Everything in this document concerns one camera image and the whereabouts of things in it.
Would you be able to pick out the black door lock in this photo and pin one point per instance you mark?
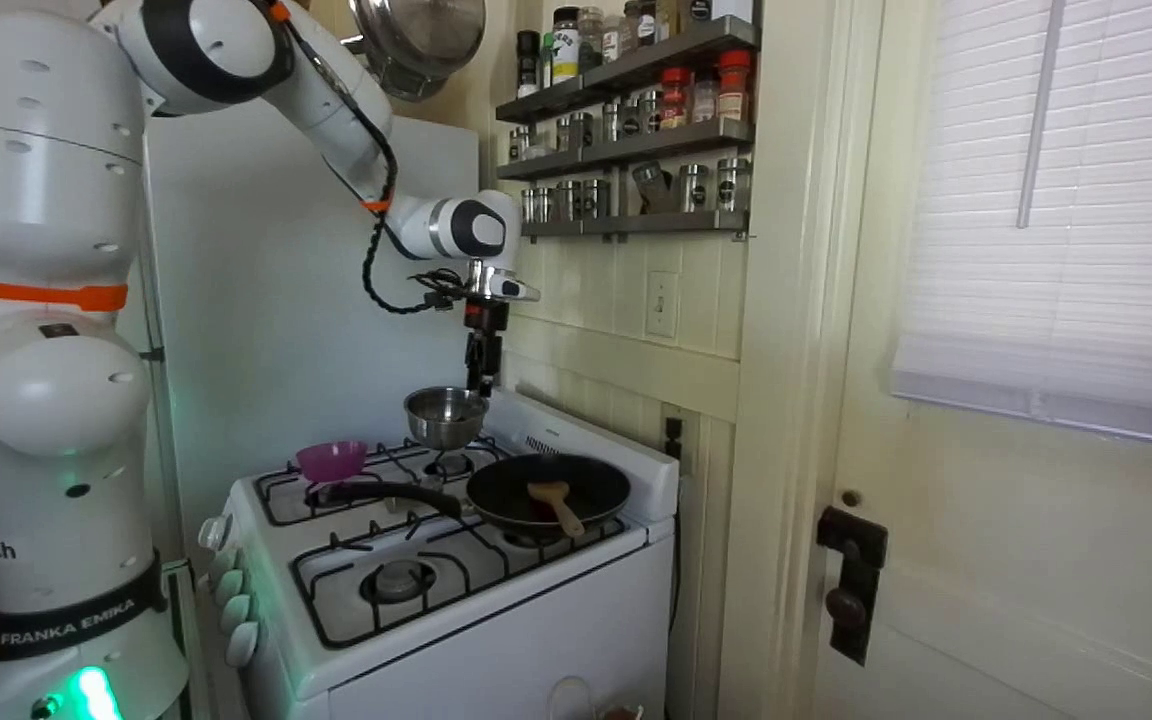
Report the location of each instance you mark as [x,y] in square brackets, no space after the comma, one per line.
[855,585]

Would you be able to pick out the pink plastic bowl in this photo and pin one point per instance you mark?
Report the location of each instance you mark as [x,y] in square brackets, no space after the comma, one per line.
[334,460]

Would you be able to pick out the black frying pan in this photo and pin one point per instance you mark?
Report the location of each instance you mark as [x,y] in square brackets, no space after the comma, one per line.
[496,489]

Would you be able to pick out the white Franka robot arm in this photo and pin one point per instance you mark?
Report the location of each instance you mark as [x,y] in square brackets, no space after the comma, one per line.
[41,403]

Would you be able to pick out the wooden spatula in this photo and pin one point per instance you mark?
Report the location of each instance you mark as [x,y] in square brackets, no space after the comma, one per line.
[554,492]

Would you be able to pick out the white window blinds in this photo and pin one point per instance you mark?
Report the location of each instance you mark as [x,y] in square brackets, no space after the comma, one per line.
[1069,203]

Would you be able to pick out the small steel saucepan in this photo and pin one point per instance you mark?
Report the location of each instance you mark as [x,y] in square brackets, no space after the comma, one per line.
[445,423]

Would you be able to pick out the white refrigerator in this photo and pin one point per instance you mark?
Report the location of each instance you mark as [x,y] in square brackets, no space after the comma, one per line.
[270,362]

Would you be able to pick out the tall spice jar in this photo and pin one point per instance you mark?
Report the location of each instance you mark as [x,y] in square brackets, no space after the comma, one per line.
[640,25]

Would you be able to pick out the white stove knob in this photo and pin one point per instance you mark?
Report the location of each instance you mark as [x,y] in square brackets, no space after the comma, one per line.
[243,641]
[239,615]
[213,530]
[229,583]

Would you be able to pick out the cream panel door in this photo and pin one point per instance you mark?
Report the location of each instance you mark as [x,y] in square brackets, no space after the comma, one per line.
[1028,575]

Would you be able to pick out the dark glass bottle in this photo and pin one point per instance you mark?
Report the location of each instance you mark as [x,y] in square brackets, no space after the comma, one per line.
[531,62]

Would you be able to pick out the hanging steel pot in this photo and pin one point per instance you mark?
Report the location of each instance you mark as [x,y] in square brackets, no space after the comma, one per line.
[438,42]

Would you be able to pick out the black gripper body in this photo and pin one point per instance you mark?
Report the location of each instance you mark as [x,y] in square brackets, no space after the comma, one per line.
[485,320]

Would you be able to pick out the red lid spice jar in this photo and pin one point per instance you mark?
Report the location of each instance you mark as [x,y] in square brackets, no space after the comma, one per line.
[734,90]
[674,99]

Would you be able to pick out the white gas stove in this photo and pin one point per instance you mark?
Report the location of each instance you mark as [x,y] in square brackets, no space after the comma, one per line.
[496,625]

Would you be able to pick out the metal three-tier spice rack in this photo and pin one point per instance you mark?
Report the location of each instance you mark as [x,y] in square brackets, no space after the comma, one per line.
[631,145]

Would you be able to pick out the wall outlet with black plug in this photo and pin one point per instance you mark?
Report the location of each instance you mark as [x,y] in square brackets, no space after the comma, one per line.
[674,436]

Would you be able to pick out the small glass spice jar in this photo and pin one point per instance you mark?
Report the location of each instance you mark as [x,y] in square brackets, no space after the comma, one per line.
[518,145]
[646,110]
[551,203]
[602,195]
[704,99]
[692,183]
[531,203]
[565,132]
[729,178]
[619,123]
[572,197]

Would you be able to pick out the white blind wand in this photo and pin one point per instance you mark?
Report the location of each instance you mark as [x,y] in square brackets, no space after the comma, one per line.
[1041,123]

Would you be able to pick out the large black lid jar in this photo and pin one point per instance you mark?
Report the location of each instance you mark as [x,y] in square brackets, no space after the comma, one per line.
[565,45]

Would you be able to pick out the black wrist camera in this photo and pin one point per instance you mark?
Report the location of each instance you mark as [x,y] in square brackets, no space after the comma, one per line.
[442,287]

